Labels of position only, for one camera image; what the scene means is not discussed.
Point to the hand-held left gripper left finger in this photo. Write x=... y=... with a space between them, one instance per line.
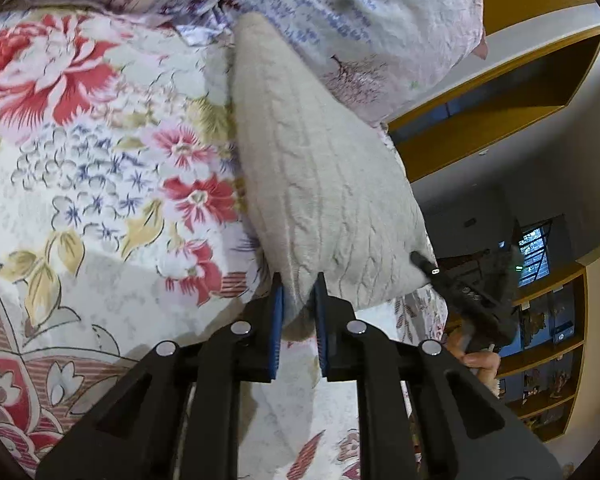
x=278 y=317

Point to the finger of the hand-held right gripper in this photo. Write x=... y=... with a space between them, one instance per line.
x=426 y=265

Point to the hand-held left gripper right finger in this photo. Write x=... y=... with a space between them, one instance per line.
x=322 y=322

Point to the cream knitted cushion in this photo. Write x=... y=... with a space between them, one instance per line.
x=320 y=180

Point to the person's right hand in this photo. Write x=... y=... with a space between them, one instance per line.
x=477 y=362

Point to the barred window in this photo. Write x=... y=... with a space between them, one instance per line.
x=535 y=255

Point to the yellow wooden shelf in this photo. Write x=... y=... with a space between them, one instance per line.
x=555 y=360

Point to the dark glass pane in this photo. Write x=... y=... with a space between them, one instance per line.
x=505 y=85

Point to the floral bed sheet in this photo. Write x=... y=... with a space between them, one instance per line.
x=115 y=200

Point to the pink lavender print pillow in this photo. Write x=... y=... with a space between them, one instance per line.
x=350 y=25

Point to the yellow wooden frame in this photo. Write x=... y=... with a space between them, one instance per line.
x=495 y=110

